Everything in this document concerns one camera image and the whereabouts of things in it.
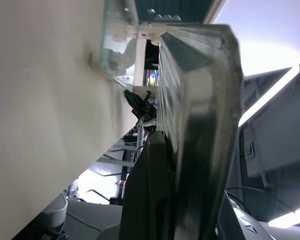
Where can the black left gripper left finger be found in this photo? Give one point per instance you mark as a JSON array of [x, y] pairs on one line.
[[147, 195]]

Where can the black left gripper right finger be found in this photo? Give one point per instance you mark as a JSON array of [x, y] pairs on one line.
[[202, 125]]

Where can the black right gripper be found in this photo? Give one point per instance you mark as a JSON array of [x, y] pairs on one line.
[[146, 111]]

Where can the long ceiling strip light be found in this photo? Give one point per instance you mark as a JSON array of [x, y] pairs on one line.
[[265, 97]]

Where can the silver robot torso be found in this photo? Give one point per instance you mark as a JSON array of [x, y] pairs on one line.
[[56, 210]]

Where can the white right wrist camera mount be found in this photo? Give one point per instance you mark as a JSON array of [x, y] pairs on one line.
[[150, 122]]

